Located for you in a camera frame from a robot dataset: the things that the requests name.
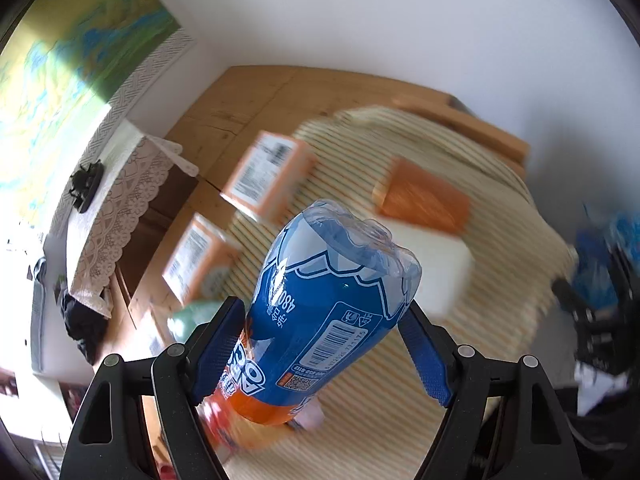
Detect orange gold cup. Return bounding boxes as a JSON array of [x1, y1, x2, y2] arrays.
[[372, 157, 471, 235]]

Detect blue orange plastic cup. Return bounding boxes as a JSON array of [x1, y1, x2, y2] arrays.
[[203, 200, 422, 450]]

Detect white frosted cup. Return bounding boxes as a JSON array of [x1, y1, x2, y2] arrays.
[[378, 217, 474, 321]]

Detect black figurine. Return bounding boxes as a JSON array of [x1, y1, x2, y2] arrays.
[[68, 160, 104, 214]]

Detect orange tissue pack middle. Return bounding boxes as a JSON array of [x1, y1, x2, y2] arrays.
[[162, 214, 242, 307]]

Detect white lace cloth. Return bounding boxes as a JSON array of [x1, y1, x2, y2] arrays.
[[66, 120, 198, 318]]

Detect orange tissue pack large label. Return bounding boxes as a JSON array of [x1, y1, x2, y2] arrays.
[[220, 131, 317, 226]]

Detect wall map poster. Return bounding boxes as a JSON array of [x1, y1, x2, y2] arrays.
[[1, 0, 179, 226]]

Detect green cup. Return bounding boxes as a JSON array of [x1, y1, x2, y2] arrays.
[[166, 300, 222, 342]]

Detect striped cloth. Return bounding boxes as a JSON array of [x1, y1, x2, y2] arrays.
[[226, 106, 576, 479]]

